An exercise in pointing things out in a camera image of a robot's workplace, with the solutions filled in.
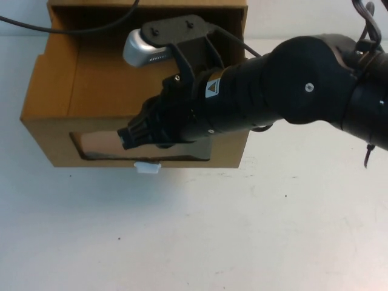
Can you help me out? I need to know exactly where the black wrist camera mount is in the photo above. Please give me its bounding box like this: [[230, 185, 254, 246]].
[[141, 14, 227, 80]]

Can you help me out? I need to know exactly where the white plastic drawer handle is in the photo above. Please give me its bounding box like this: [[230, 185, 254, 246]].
[[134, 161, 161, 175]]

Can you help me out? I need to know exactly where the dark dangling cable tie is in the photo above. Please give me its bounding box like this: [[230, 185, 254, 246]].
[[362, 143, 377, 169]]

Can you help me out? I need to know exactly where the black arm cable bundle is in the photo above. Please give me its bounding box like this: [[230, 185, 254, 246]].
[[351, 0, 386, 49]]

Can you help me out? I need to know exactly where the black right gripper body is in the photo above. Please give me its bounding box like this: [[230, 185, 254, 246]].
[[138, 74, 198, 147]]

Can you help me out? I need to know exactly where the brown cardboard drawer with window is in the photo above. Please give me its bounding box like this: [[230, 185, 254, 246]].
[[19, 5, 249, 169]]

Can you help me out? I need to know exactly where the brown cardboard box shell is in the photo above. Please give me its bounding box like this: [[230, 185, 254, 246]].
[[47, 0, 250, 60]]

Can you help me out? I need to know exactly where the black cable loop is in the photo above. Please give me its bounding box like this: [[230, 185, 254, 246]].
[[250, 122, 276, 133]]

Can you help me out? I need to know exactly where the black camera cable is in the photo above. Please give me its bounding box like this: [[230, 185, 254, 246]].
[[222, 28, 263, 59]]

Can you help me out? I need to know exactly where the long black cable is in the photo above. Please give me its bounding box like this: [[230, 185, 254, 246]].
[[0, 0, 141, 33]]

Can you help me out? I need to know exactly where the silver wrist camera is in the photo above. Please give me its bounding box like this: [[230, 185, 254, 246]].
[[122, 29, 171, 67]]

